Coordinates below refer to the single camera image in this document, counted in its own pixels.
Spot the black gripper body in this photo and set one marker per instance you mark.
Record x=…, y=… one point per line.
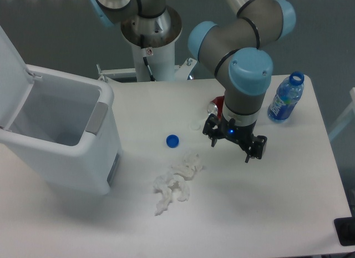
x=240, y=135

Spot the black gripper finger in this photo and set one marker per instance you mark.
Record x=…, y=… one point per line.
x=256, y=148
x=212, y=129

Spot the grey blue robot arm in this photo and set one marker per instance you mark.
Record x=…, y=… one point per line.
x=233, y=54

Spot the crumpled white paper ball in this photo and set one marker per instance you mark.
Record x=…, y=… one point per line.
x=177, y=178

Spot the white bottle cap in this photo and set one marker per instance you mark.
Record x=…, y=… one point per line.
x=194, y=126

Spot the red soda can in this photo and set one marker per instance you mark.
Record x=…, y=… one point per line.
x=215, y=106

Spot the blue bottle cap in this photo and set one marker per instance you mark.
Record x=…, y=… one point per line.
x=172, y=141

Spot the blue plastic water bottle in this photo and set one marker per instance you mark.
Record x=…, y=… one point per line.
x=287, y=95

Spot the black device at table edge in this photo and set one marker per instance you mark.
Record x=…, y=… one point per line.
x=345, y=230

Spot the white trash bin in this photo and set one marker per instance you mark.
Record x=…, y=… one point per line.
x=64, y=129

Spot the white trash bin lid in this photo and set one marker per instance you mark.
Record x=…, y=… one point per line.
x=17, y=81

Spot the white metal frame bracket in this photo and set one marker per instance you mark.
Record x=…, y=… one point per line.
x=182, y=72

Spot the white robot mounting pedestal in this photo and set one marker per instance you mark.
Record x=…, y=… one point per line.
x=152, y=42

